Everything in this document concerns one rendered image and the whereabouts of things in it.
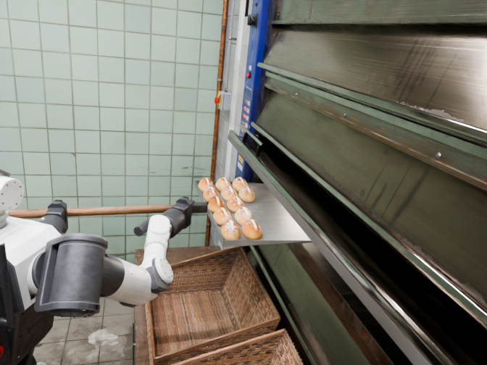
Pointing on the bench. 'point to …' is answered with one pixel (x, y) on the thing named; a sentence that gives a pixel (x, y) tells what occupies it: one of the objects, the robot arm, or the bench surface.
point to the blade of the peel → (277, 215)
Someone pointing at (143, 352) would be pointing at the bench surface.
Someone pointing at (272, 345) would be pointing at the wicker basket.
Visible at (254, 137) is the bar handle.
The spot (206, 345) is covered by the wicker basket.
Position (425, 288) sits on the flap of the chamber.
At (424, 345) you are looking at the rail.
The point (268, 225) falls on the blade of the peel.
